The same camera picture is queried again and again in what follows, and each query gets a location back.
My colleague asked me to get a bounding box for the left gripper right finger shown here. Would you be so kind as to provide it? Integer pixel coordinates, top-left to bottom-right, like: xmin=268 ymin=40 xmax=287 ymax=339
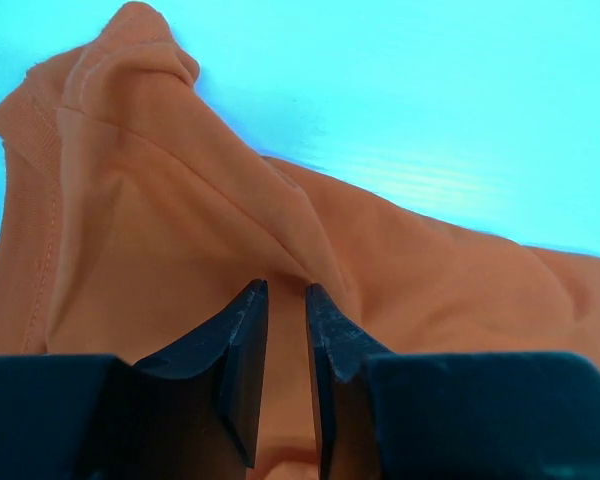
xmin=305 ymin=283 xmax=395 ymax=479

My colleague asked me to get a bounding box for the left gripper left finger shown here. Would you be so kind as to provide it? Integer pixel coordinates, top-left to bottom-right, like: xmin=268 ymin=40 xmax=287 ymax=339
xmin=129 ymin=278 xmax=270 ymax=471

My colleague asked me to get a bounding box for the orange t shirt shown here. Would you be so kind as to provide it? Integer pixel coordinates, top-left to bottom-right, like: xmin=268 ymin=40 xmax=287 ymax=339
xmin=0 ymin=2 xmax=600 ymax=479

